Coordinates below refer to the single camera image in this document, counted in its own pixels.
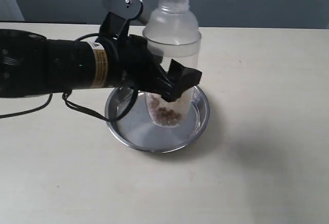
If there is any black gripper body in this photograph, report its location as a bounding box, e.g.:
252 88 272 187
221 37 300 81
105 34 170 97

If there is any clear plastic shaker bottle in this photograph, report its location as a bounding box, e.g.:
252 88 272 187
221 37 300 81
143 0 202 127

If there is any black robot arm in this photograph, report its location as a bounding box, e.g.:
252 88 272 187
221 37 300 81
1 29 202 102

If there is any round stainless steel pan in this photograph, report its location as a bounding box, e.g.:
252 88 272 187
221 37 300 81
106 86 210 154

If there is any black cable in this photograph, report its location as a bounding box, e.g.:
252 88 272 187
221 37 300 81
0 33 138 122

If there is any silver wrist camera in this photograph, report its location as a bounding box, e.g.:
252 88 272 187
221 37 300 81
102 0 151 25

